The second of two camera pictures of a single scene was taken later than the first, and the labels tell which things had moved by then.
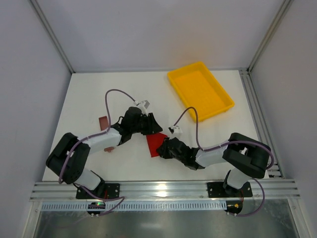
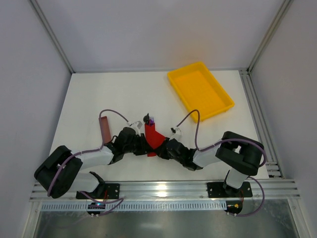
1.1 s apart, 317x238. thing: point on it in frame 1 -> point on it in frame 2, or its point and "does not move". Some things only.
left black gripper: x=148 y=124 -> x=142 y=145
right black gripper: x=169 y=148 does not move
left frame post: x=47 y=26 does not move
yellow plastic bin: x=198 y=88 does not move
